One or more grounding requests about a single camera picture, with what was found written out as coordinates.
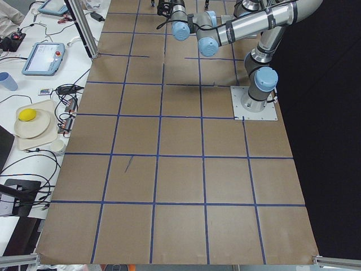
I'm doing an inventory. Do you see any black electronics box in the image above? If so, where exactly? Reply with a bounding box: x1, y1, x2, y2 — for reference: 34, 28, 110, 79
1, 178, 41, 217

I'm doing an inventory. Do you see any beige square tray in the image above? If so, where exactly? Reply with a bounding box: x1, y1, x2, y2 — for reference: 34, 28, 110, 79
14, 99, 58, 150

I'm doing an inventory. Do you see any usb hub with cables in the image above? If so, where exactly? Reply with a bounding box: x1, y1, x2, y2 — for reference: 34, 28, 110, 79
54, 84, 84, 138

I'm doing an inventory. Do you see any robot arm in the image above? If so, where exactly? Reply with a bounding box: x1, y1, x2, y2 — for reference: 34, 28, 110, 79
233, 0, 264, 18
157, 0, 322, 112

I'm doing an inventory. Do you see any blue teach pendant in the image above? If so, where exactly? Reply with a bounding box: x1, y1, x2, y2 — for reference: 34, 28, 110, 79
21, 42, 65, 76
38, 0, 68, 16

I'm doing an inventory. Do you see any blue plastic cup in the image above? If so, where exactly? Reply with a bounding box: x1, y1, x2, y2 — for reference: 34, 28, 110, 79
0, 72, 18, 91

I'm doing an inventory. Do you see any beige plate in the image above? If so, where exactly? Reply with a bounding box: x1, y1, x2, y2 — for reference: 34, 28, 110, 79
14, 110, 50, 138

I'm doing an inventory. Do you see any black power adapter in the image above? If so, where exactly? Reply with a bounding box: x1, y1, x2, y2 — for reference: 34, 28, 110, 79
90, 12, 105, 22

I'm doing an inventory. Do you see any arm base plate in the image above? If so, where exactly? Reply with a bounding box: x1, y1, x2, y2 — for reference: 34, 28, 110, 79
221, 15, 235, 24
230, 86, 278, 121

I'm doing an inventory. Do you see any small colourful card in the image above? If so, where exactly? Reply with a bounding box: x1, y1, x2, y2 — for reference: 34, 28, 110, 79
38, 88, 53, 96

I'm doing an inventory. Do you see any yellow lemon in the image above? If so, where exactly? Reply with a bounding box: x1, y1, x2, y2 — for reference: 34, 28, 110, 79
18, 108, 37, 122

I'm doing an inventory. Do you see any white paper cup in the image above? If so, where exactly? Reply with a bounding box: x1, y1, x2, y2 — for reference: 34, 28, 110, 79
50, 139, 67, 156

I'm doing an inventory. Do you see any aluminium frame post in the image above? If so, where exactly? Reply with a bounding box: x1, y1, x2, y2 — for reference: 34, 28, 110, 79
64, 0, 99, 59

